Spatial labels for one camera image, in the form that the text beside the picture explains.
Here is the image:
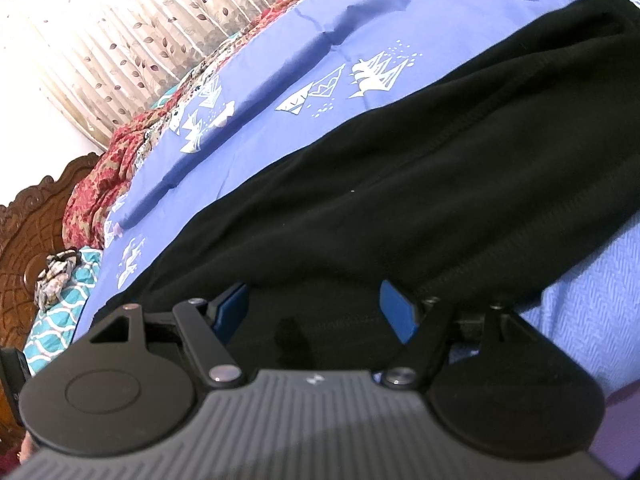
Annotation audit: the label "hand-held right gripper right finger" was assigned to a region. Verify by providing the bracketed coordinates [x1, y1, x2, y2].
[379, 279, 544, 390]

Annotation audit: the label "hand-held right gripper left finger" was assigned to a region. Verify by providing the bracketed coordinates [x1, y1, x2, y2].
[89, 282, 249, 390]

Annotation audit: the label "black pants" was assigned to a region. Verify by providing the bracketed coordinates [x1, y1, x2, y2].
[92, 0, 640, 376]

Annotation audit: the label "teal patterned pillow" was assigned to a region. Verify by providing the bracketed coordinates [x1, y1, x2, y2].
[24, 247, 104, 377]

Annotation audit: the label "floral crumpled cloth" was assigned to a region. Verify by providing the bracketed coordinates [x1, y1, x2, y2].
[34, 249, 82, 309]

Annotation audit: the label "carved wooden headboard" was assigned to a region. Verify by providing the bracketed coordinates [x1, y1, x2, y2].
[0, 152, 104, 353]

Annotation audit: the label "red floral blanket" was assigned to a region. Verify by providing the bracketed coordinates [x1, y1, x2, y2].
[62, 2, 306, 252]

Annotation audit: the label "purple clothing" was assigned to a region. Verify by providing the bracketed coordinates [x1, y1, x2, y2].
[590, 372, 640, 480]

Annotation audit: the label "blue printed bed sheet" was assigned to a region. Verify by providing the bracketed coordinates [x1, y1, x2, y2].
[75, 0, 640, 396]

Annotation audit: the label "beige leaf print curtain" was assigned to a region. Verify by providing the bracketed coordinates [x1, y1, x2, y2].
[0, 0, 363, 153]

